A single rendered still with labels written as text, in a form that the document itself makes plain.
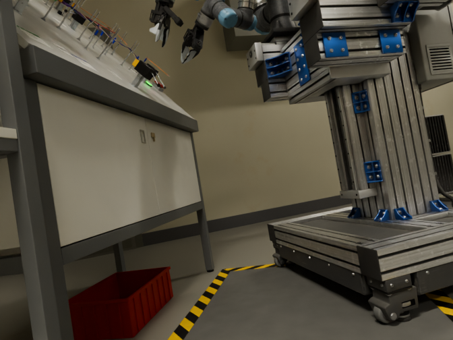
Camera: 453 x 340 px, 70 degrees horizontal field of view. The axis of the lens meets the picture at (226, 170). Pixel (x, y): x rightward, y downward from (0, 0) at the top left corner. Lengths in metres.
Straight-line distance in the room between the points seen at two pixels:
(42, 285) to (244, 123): 2.99
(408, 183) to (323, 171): 2.37
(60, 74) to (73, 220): 0.36
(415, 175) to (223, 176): 2.20
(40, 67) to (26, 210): 0.33
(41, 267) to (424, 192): 1.38
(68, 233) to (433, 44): 1.52
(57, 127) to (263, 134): 2.85
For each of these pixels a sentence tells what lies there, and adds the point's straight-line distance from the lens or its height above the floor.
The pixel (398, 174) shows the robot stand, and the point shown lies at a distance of 1.49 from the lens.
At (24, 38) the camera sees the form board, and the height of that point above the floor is 0.88.
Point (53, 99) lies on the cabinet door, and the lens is 0.94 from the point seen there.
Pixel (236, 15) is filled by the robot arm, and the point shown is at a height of 1.20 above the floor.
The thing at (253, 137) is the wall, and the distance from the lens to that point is 3.52.
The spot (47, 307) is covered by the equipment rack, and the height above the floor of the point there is 0.31.
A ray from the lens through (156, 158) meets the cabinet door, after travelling 1.38.
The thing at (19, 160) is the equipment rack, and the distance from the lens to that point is 0.75.
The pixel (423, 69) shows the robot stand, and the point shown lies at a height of 0.81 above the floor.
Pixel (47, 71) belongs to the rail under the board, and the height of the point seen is 0.81.
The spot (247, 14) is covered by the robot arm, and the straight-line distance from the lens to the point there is 1.65.
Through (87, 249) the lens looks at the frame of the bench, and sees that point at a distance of 0.94.
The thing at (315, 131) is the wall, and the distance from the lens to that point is 3.84.
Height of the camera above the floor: 0.49
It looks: 2 degrees up
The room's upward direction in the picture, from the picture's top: 9 degrees counter-clockwise
